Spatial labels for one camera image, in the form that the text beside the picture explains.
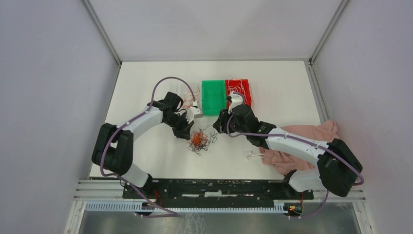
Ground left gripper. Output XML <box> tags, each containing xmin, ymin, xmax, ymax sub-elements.
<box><xmin>164</xmin><ymin>112</ymin><xmax>194</xmax><ymax>140</ymax></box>

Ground cable pile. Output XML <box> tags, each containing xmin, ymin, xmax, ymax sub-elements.
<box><xmin>188</xmin><ymin>125</ymin><xmax>218</xmax><ymax>156</ymax></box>

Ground orange cables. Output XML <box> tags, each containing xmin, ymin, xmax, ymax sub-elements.
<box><xmin>182</xmin><ymin>87</ymin><xmax>201</xmax><ymax>111</ymax></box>

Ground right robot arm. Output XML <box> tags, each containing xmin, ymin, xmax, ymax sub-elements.
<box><xmin>213</xmin><ymin>104</ymin><xmax>365</xmax><ymax>199</ymax></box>

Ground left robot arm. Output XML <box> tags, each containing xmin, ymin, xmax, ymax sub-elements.
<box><xmin>91</xmin><ymin>92</ymin><xmax>202</xmax><ymax>198</ymax></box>

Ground green plastic bin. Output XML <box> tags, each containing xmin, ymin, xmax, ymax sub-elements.
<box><xmin>201</xmin><ymin>80</ymin><xmax>226</xmax><ymax>116</ymax></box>

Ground clear plastic bin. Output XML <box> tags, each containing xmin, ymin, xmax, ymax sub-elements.
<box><xmin>177</xmin><ymin>83</ymin><xmax>201</xmax><ymax>112</ymax></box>

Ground red plastic bin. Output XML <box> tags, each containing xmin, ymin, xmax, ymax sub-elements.
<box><xmin>225</xmin><ymin>79</ymin><xmax>252</xmax><ymax>107</ymax></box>

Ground pink cloth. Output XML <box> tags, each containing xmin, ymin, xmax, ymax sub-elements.
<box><xmin>260</xmin><ymin>119</ymin><xmax>360</xmax><ymax>189</ymax></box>

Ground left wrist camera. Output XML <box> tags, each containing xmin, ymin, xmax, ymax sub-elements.
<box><xmin>186</xmin><ymin>101</ymin><xmax>203</xmax><ymax>123</ymax></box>

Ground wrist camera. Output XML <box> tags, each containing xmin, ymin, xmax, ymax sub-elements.
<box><xmin>227</xmin><ymin>91</ymin><xmax>245</xmax><ymax>114</ymax></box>
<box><xmin>186</xmin><ymin>101</ymin><xmax>203</xmax><ymax>123</ymax></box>

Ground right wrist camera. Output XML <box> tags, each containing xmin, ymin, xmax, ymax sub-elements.
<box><xmin>227</xmin><ymin>91</ymin><xmax>245</xmax><ymax>114</ymax></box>

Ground white drawstring cord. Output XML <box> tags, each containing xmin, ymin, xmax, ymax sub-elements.
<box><xmin>244</xmin><ymin>150</ymin><xmax>265</xmax><ymax>162</ymax></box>

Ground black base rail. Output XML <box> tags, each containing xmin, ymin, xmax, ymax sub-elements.
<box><xmin>139</xmin><ymin>178</ymin><xmax>314</xmax><ymax>208</ymax></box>

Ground blue cable duct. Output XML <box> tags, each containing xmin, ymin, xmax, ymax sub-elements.
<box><xmin>85</xmin><ymin>201</ymin><xmax>289</xmax><ymax>214</ymax></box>

